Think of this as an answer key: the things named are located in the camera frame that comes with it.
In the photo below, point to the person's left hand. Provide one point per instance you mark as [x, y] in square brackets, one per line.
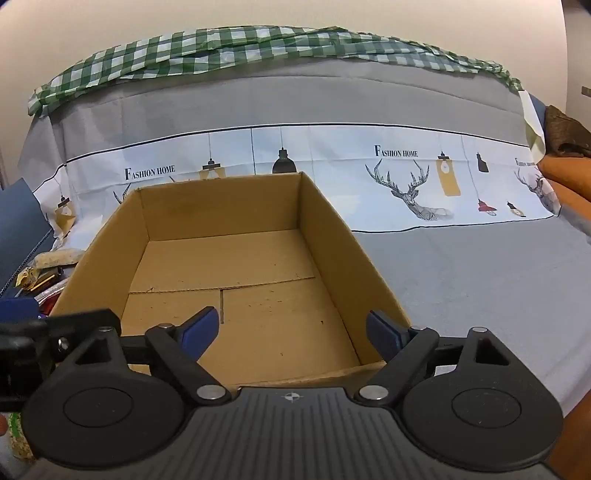
[2, 425]

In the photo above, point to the red snack packet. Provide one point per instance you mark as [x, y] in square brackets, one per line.
[53, 299]

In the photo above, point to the cardboard box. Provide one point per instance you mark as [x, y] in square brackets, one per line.
[258, 304]

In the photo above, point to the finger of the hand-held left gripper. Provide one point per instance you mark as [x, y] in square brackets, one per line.
[83, 323]

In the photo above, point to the pale green snack packet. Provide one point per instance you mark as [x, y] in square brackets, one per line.
[19, 438]

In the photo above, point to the green checked cloth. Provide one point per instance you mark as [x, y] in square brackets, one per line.
[231, 46]

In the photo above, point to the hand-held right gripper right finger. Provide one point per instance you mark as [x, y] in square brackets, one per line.
[382, 332]

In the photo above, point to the cereal bar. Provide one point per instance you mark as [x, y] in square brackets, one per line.
[57, 257]

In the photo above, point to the brown cloth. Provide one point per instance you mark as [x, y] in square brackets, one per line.
[565, 129]

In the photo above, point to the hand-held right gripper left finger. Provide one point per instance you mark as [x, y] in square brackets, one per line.
[203, 330]

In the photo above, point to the grey printed cloth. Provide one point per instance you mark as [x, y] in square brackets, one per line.
[461, 286]

